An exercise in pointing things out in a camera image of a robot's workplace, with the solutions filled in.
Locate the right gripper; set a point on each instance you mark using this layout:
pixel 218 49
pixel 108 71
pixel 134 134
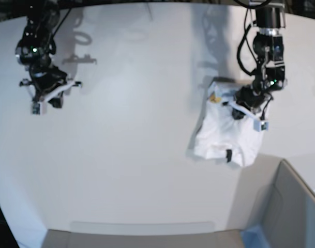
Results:
pixel 48 84

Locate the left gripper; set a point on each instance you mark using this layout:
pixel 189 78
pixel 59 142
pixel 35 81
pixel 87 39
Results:
pixel 246 102

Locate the white printed t-shirt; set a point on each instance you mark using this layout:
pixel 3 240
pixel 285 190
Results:
pixel 217 136

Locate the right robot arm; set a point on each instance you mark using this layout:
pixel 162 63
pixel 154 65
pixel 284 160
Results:
pixel 34 52

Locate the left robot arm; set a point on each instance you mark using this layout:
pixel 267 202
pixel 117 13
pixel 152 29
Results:
pixel 268 52

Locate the grey cardboard bin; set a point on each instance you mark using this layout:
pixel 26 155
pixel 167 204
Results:
pixel 286 216

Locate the grey tape strip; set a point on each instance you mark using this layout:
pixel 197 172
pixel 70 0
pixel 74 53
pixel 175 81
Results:
pixel 161 229

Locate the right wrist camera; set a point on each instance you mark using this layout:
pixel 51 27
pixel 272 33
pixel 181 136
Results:
pixel 38 108

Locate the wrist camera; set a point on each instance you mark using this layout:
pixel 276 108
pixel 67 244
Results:
pixel 260 125
pixel 38 108

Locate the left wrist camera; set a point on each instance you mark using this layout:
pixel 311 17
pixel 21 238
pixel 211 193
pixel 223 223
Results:
pixel 260 125

